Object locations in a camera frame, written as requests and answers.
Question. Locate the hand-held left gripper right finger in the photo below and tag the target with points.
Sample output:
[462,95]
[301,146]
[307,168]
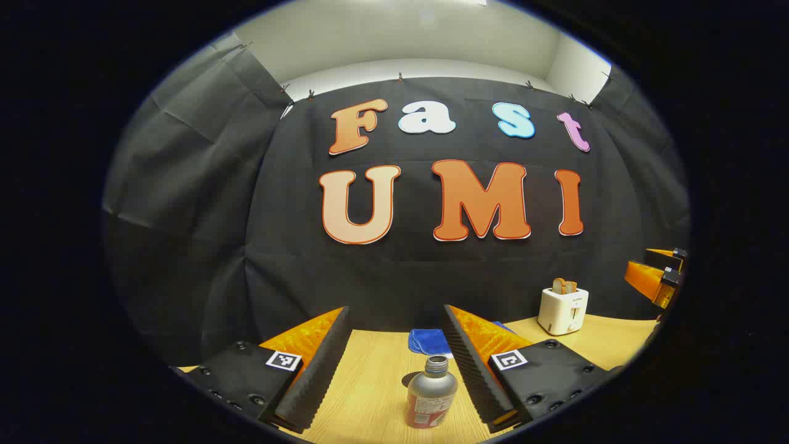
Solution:
[471,376]

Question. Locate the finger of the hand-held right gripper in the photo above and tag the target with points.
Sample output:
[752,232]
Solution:
[664,260]
[644,279]

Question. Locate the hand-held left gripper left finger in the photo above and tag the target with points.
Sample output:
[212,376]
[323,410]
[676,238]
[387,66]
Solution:
[317,376]

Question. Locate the silver water bottle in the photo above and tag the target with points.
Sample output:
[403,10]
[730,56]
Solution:
[431,391]

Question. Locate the blue towel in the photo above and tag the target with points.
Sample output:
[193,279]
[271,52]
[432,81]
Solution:
[428,341]

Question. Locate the small dark round disc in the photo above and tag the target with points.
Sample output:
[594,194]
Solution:
[408,380]

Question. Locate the toasted bread slice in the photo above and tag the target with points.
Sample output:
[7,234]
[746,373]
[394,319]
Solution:
[571,287]
[558,285]

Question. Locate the white toaster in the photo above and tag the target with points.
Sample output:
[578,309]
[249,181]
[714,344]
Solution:
[562,311]

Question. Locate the black backdrop cloth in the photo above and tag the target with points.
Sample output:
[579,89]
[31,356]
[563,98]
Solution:
[246,216]

